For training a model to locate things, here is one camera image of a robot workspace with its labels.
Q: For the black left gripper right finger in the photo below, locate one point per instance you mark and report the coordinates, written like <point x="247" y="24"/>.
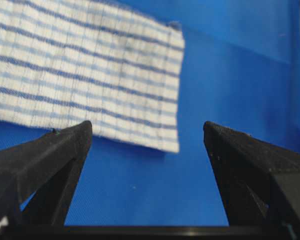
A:
<point x="259" y="185"/>

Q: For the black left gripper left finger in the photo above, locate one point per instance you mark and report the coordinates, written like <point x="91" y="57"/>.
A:
<point x="38" y="178"/>

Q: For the blue table mat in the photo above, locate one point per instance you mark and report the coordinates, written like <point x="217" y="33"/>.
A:
<point x="240" y="69"/>

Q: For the blue white striped towel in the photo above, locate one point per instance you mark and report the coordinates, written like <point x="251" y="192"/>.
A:
<point x="66" y="61"/>

